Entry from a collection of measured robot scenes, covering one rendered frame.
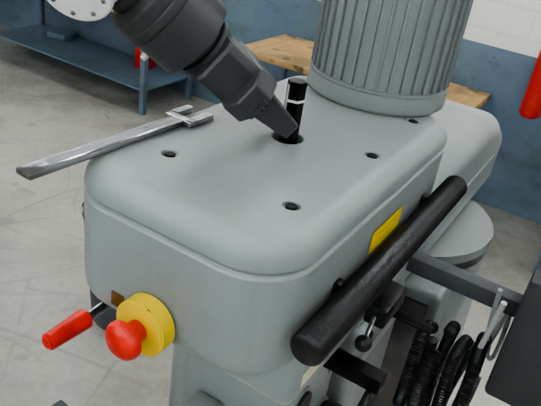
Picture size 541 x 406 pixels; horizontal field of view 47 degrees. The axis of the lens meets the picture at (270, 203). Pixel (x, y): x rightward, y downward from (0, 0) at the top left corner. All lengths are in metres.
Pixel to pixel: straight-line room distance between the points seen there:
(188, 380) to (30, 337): 2.45
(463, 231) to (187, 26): 0.87
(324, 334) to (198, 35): 0.30
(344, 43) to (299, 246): 0.38
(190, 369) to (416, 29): 0.52
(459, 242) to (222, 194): 0.78
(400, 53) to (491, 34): 4.15
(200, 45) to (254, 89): 0.07
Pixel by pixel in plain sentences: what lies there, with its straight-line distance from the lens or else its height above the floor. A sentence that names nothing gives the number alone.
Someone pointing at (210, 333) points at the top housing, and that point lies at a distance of 0.58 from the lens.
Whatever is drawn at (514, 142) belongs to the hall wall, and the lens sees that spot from 5.06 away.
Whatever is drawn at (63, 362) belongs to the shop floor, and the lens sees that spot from 3.13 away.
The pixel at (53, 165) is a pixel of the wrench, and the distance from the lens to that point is 0.59.
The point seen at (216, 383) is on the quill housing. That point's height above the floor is 1.57.
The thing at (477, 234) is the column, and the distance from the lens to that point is 1.33.
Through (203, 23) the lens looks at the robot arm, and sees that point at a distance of 0.60.
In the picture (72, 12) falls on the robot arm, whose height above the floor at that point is 2.02.
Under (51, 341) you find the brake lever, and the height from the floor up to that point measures 1.70.
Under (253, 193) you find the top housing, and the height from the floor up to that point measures 1.89.
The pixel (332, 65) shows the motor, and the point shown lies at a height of 1.94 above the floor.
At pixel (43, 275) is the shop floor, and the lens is 3.66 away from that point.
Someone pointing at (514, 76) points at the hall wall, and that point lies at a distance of 4.95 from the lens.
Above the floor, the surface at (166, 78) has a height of 0.23.
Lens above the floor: 2.16
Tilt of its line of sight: 29 degrees down
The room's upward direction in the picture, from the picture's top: 9 degrees clockwise
